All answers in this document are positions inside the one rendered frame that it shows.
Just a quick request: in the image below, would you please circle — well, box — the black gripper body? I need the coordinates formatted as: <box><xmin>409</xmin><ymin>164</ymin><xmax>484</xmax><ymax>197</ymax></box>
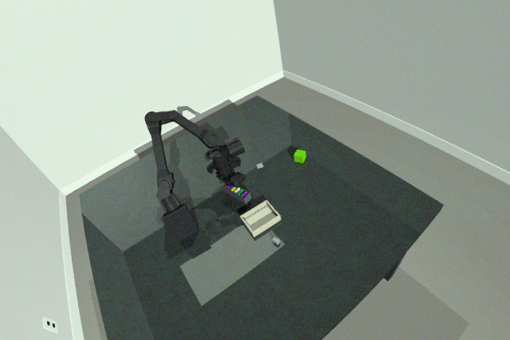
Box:
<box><xmin>207</xmin><ymin>160</ymin><xmax>245</xmax><ymax>188</ymax></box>

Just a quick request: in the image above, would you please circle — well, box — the small green block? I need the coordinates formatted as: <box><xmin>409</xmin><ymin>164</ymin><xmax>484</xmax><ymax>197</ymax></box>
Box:
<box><xmin>294</xmin><ymin>149</ymin><xmax>306</xmax><ymax>163</ymax></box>

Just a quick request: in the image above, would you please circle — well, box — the cream open-top tray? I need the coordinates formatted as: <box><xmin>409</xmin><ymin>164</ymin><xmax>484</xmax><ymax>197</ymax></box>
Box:
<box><xmin>240</xmin><ymin>200</ymin><xmax>281</xmax><ymax>237</ymax></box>

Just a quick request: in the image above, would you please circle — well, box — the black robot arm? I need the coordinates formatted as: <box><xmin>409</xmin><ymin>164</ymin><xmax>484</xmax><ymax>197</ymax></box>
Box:
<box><xmin>144</xmin><ymin>110</ymin><xmax>245</xmax><ymax>215</ymax></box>

